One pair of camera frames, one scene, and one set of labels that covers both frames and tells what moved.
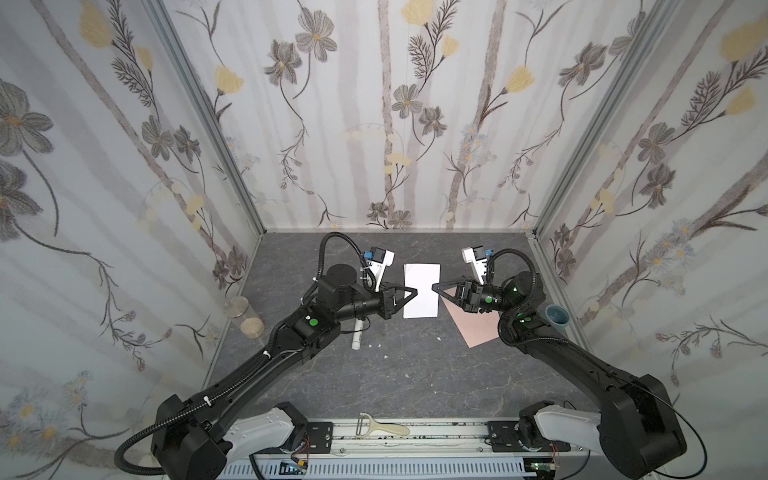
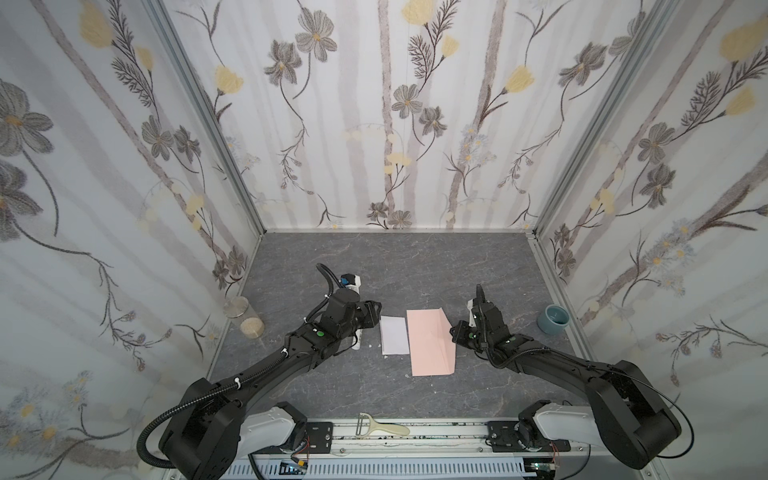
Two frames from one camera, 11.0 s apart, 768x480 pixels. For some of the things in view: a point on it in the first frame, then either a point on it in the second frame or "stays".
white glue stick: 357,336 stays
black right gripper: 465,294 -> 465,334
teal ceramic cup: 558,316 stays
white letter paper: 422,277 -> 394,336
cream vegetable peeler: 366,426 stays
